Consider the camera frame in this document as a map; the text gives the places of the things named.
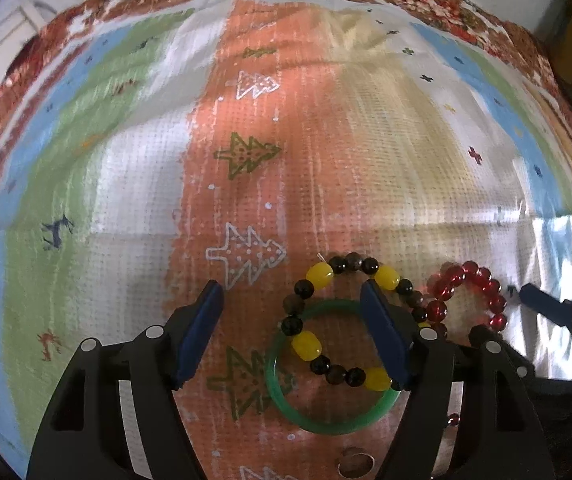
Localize small metal ring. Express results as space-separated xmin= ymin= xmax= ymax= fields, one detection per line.
xmin=337 ymin=450 xmax=375 ymax=479

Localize striped printed plastic mat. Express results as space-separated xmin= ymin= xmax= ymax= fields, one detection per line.
xmin=0 ymin=0 xmax=572 ymax=480

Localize red beaded bracelet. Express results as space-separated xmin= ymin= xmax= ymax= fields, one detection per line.
xmin=423 ymin=260 xmax=509 ymax=341

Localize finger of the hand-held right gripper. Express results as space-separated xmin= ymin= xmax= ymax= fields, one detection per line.
xmin=520 ymin=283 xmax=572 ymax=382

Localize green jade bangle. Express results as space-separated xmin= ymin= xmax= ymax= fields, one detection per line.
xmin=266 ymin=299 xmax=403 ymax=435

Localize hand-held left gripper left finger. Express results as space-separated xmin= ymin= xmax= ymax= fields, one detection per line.
xmin=27 ymin=279 xmax=225 ymax=480

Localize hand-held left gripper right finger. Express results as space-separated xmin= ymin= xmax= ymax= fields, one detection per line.
xmin=360 ymin=278 xmax=557 ymax=480

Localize yellow and black beaded bracelet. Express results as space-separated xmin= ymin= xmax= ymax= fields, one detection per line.
xmin=280 ymin=255 xmax=429 ymax=394

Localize white frame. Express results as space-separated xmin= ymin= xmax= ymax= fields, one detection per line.
xmin=0 ymin=0 xmax=49 ymax=92

